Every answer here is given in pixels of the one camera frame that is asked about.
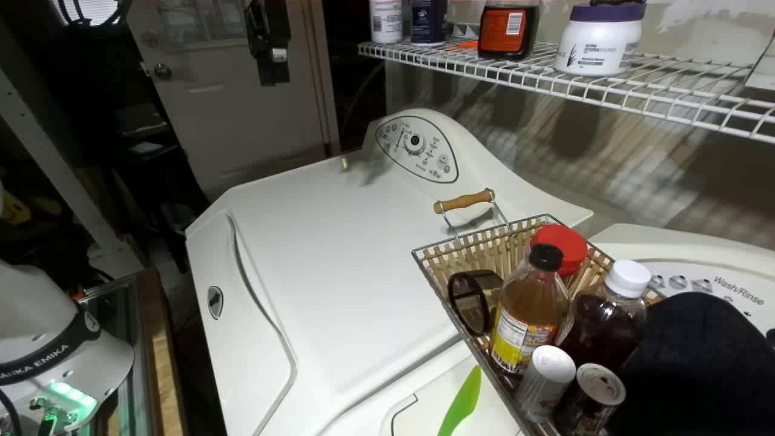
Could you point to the green plastic strip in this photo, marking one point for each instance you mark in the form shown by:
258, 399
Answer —
461, 403

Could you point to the red lid jar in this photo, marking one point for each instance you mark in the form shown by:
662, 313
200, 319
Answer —
564, 241

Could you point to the amber vinegar bottle black cap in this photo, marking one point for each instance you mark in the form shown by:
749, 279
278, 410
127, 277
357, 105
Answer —
529, 310

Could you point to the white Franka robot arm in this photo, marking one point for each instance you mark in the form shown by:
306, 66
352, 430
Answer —
33, 316

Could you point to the wooden robot cart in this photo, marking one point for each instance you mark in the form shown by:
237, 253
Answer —
160, 372

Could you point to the small white capped bottle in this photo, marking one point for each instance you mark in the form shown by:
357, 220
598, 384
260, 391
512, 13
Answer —
547, 375

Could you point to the dark bottle white cap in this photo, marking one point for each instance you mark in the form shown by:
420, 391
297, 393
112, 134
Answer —
607, 322

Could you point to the small orange packet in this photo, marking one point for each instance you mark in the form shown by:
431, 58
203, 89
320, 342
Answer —
462, 40

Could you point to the white jar purple lid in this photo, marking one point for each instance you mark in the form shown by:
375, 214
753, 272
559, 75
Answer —
598, 45

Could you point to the metal drink can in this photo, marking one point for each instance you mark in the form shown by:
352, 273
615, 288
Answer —
596, 395

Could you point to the grey metal post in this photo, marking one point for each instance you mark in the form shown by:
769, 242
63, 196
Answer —
50, 160

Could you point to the white dryer machine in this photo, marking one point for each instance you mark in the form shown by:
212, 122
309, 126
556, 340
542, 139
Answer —
711, 256

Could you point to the washing machine dial knob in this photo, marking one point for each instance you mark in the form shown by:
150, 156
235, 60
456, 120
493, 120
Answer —
414, 141

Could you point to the dark blue can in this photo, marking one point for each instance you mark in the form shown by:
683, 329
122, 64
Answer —
427, 19

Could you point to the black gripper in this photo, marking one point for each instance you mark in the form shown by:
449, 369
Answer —
265, 28

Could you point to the bottle with dark liquid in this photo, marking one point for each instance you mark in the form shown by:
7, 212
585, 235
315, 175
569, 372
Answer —
507, 28

